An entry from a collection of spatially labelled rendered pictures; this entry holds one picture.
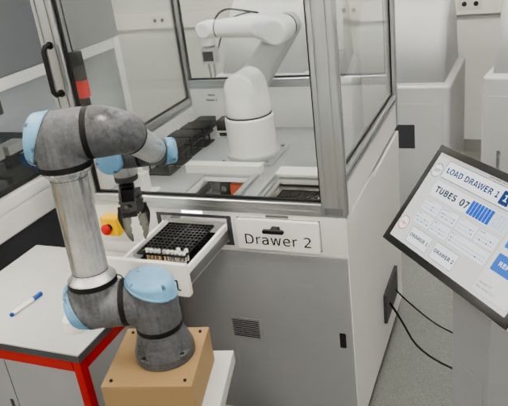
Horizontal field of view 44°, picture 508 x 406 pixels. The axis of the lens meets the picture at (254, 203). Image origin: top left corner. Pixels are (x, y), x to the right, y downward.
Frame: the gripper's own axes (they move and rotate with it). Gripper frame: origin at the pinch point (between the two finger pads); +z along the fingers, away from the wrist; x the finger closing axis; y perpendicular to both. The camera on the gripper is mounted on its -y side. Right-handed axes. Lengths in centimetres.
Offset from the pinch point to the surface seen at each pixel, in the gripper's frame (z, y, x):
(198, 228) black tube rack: 7.9, 14.1, -19.8
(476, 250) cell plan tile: -7, -61, -79
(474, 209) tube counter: -13, -52, -84
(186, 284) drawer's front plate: 11.6, -15.1, -11.4
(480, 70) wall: 34, 240, -260
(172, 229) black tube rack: 7.9, 17.1, -11.0
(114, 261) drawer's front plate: 5.9, -1.3, 8.9
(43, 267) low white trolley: 22, 37, 38
